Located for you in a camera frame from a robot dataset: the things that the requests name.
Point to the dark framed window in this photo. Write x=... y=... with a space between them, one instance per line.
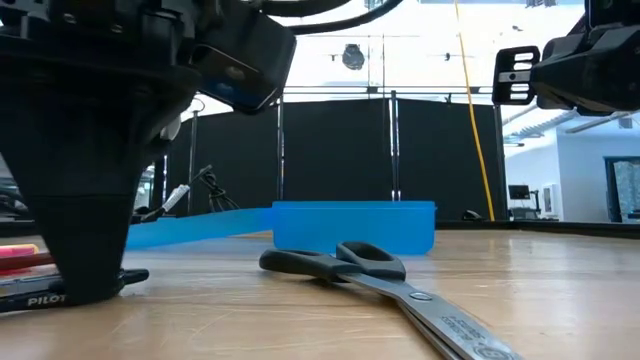
x=625 y=190

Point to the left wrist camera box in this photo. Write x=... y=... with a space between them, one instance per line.
x=245 y=60

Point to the horizontal metal truss bar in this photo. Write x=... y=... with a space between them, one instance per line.
x=425 y=90

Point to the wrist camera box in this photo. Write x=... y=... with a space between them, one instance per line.
x=615 y=12
x=245 y=60

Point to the blue plastic supply box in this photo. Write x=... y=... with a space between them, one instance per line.
x=350 y=227

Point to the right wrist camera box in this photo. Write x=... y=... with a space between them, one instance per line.
x=615 y=12

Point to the black backdrop curtain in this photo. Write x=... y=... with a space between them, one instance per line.
x=335 y=150

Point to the black rounded plug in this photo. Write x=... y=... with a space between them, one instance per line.
x=471 y=216

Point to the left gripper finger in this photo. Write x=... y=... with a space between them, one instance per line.
x=85 y=240

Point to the white wall device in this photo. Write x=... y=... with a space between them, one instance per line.
x=549 y=200

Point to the small distant monitor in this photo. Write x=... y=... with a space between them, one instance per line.
x=519 y=192

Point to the backdrop stand pole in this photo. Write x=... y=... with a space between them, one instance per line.
x=280 y=150
x=499 y=165
x=394 y=150

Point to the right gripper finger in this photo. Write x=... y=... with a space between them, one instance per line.
x=501 y=75

